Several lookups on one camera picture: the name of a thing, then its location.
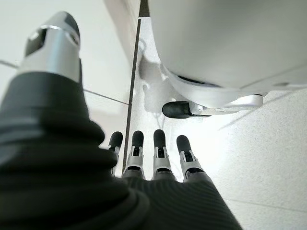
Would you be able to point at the wide white cabinet door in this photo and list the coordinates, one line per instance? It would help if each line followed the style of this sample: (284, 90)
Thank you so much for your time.
(108, 112)

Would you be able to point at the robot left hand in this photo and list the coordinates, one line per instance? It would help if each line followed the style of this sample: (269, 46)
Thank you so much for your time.
(48, 167)

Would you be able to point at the black-tipped robot left foot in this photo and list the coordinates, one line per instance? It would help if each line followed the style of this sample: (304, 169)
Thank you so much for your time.
(175, 109)

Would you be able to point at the white robot left leg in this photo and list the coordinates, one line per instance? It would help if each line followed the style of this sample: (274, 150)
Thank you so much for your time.
(227, 36)

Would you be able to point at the narrow white cabinet door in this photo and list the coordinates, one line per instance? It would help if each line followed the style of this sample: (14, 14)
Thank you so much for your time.
(108, 48)

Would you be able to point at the dark cabinet toe kick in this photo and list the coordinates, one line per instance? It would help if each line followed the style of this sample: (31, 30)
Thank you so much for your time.
(134, 72)

